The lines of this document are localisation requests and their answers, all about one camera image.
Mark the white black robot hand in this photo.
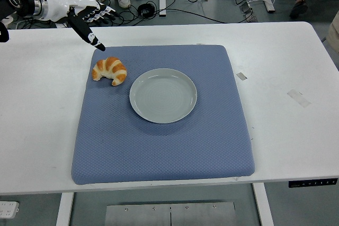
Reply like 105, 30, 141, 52
41, 0, 119, 52

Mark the golden brown croissant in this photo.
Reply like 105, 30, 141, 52
92, 56, 128, 86

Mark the grey round plate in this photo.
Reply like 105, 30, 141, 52
129, 68, 198, 124

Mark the blue quilted mat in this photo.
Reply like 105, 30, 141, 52
70, 44, 256, 186

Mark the grey foot pedal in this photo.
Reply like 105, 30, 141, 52
239, 0, 258, 23

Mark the white table leg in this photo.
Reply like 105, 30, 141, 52
252, 183, 275, 226
56, 192, 75, 226

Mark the white power strip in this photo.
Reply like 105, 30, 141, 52
0, 201, 20, 219

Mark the large grey tape strip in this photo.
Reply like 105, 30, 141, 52
287, 89, 311, 108

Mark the black table control panel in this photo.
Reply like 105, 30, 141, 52
288, 179, 338, 188

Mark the coiled black cable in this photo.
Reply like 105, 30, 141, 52
137, 1, 156, 18

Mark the long black floor cable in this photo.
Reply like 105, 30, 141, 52
155, 8, 227, 24

